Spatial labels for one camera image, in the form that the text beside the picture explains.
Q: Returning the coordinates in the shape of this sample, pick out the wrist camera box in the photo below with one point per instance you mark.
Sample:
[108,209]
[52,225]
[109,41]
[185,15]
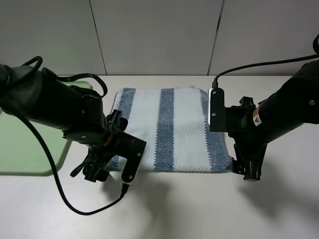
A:
[216,110]
[134,154]

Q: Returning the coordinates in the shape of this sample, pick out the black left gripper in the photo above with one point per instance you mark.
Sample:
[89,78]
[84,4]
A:
[106,140]

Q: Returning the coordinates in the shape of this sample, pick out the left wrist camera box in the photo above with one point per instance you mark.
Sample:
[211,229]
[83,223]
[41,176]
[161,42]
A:
[134,154]

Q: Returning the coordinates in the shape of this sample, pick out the blue white striped towel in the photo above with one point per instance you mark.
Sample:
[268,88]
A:
[173,122]

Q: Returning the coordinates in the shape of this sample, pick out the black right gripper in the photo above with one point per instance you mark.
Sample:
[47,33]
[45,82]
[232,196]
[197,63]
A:
[250,139]

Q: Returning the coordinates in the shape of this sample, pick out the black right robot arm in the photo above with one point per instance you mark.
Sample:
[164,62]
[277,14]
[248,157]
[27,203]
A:
[295,103]

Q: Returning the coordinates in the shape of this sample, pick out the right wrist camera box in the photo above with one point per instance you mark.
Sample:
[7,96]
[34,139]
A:
[216,110]

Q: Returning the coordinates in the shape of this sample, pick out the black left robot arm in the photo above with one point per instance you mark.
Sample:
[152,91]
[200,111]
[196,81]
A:
[37,94]

